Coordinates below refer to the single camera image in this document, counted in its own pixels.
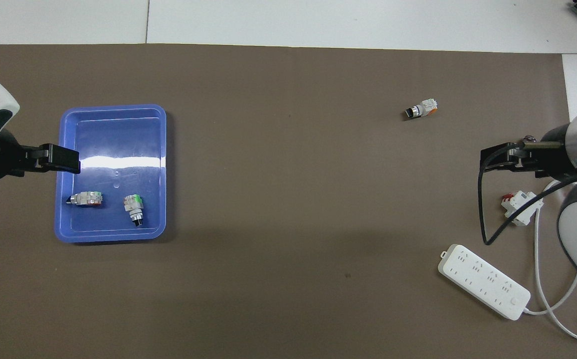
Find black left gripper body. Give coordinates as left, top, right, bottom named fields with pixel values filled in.
left=0, top=129, right=44, bottom=182

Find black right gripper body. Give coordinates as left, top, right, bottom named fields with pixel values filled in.
left=533, top=125, right=577, bottom=181

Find small white selector switch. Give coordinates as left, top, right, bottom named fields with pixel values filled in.
left=403, top=98, right=438, bottom=121
left=123, top=194, right=145, bottom=228
left=66, top=191, right=103, bottom=208

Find white circuit breaker red levers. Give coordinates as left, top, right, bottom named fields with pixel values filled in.
left=500, top=190, right=544, bottom=226

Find blue plastic tray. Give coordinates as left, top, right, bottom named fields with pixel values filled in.
left=54, top=104, right=168, bottom=244

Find white power strip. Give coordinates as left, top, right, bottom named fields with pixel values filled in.
left=437, top=243, right=532, bottom=321

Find brown table mat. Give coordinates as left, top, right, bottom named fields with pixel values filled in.
left=0, top=44, right=577, bottom=359

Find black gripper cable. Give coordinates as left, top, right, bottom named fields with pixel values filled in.
left=477, top=142, right=577, bottom=246

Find white power cable with plug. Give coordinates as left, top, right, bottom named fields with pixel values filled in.
left=523, top=179, right=577, bottom=346

